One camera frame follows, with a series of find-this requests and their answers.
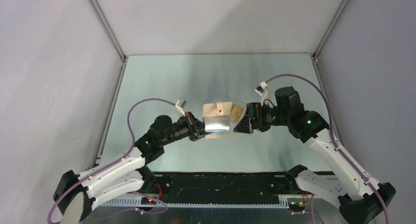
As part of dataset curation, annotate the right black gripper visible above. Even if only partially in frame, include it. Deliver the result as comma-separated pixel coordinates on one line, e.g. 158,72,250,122
234,102,290,134

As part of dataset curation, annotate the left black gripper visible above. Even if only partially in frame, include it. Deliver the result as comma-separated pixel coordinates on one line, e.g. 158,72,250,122
160,111,217,146

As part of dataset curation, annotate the clear plastic card box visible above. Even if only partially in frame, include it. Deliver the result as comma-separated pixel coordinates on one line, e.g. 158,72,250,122
221,97,246,124

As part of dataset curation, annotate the tan leather card holder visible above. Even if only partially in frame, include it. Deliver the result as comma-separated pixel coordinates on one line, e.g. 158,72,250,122
203,101,233,140

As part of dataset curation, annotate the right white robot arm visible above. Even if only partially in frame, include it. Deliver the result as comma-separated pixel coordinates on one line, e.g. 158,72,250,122
234,84,396,224

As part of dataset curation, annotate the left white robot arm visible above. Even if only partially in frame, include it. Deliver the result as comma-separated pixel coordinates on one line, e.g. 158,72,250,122
53,112,207,221

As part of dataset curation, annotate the gold credit card in box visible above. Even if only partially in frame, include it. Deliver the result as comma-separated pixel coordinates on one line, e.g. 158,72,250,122
230,104,244,123

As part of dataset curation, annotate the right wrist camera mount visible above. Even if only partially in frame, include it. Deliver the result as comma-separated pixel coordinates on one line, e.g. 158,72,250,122
255,81,273,107

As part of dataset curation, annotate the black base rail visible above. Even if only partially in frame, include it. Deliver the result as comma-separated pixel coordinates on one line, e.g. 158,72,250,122
140,172,304,205

